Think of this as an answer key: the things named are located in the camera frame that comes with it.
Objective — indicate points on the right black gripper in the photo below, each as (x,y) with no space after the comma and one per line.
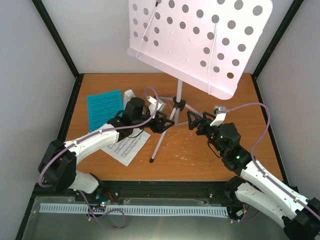
(191,125)

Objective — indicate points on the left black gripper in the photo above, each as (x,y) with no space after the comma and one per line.
(160,128)

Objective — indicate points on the white metronome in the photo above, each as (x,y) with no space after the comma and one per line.
(127,96)

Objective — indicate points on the white sheet music page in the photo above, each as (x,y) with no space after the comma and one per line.
(126,150)

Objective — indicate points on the blue sheet music page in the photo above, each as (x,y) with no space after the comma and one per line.
(103,107)

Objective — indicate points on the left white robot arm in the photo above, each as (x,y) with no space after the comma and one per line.
(58,167)

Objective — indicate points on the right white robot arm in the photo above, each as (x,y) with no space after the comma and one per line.
(298,216)

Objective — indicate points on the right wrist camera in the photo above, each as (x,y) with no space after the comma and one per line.
(219,115)

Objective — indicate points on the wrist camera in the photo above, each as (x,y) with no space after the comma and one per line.
(219,115)
(155,105)

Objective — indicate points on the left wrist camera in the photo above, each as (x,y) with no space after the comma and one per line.
(155,105)

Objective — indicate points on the black aluminium frame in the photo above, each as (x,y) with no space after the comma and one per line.
(96,34)

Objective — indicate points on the light blue cable duct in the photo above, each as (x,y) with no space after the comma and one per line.
(137,210)

